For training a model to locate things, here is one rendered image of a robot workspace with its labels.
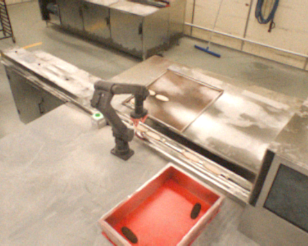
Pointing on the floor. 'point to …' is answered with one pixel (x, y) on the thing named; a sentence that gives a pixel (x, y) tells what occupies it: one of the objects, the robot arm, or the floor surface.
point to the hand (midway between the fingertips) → (139, 123)
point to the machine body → (38, 98)
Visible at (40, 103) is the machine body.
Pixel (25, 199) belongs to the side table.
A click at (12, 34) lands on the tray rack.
